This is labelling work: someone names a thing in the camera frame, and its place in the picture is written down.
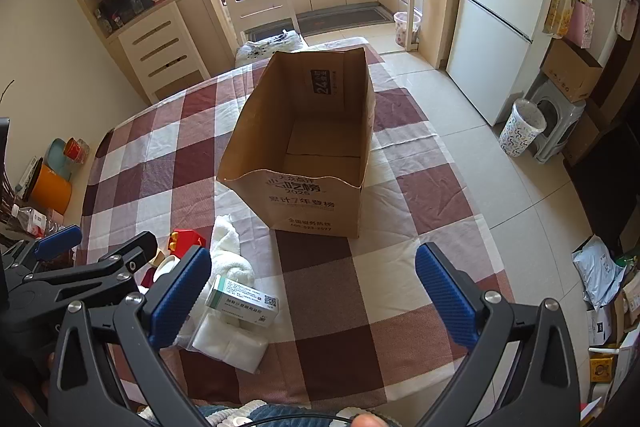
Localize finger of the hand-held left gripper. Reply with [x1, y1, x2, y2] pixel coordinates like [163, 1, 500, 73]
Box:
[0, 225, 83, 278]
[25, 231, 158, 308]

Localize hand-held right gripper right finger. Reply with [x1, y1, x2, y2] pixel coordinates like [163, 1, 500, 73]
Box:
[414, 242, 581, 427]

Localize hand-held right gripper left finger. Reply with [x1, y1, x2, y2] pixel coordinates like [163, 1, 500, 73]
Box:
[47, 246, 213, 427]

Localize white plastic cup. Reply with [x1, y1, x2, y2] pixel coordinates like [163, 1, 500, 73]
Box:
[150, 252, 186, 289]

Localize red packet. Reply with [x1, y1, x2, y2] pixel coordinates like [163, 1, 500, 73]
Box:
[167, 229, 208, 255]

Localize green white medicine box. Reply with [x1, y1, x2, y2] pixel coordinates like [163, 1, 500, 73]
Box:
[206, 274, 280, 323]

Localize white fluffy towel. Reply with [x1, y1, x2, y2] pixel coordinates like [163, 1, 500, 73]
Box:
[209, 214, 258, 288]

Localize white cotton pad box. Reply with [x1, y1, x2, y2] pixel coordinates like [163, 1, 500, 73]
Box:
[189, 309, 271, 375]

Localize brown cardboard box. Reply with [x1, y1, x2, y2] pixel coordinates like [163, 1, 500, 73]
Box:
[216, 47, 376, 239]

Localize clear water bottle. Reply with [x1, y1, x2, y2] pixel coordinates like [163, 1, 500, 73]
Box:
[10, 204, 48, 238]

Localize orange container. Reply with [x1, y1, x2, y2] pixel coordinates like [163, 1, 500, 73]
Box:
[27, 164, 73, 215]

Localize teal plates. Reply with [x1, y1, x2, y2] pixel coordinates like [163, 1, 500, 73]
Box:
[45, 138, 76, 182]

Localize red jar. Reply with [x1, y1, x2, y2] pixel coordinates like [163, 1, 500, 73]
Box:
[64, 137, 91, 164]

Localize checkered tablecloth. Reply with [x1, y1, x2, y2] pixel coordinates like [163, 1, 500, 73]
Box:
[75, 36, 516, 410]

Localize white blue knitted clothing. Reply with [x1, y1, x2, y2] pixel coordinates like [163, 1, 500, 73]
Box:
[200, 399, 351, 427]

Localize grey mailer bag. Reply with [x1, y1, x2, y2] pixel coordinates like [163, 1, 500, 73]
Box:
[572, 234, 628, 310]

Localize small white box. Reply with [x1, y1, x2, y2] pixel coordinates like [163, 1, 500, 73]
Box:
[585, 302, 613, 348]

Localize small yellow box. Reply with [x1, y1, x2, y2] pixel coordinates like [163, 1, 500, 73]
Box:
[589, 354, 618, 383]

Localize patterned wastebasket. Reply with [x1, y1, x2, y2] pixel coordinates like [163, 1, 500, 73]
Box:
[499, 98, 548, 158]

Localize beige drawer cabinet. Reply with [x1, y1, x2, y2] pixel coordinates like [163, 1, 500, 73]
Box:
[117, 2, 211, 105]

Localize grey plastic stool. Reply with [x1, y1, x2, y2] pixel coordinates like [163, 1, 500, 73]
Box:
[525, 79, 587, 164]

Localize beige shelf cabinet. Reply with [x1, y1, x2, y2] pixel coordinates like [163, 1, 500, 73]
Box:
[47, 0, 236, 105]

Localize patterned seat cushion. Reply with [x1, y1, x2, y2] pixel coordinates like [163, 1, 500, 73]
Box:
[235, 32, 305, 68]

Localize pink kitchen bin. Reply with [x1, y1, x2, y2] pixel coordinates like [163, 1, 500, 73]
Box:
[393, 11, 422, 48]

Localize white refrigerator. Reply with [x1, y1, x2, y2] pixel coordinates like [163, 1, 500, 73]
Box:
[446, 0, 551, 128]

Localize white wooden chair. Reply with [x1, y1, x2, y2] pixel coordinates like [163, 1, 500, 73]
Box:
[220, 0, 306, 68]

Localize grey floor mat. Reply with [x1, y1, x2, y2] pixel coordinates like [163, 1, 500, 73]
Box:
[295, 6, 396, 36]

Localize pink gift bag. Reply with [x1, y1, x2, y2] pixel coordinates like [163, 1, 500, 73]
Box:
[566, 0, 596, 48]

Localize yellow gift bag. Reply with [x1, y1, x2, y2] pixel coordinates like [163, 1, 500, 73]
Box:
[544, 0, 573, 38]

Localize pink hanging cloth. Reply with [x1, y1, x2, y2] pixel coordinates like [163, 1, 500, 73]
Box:
[615, 0, 640, 40]

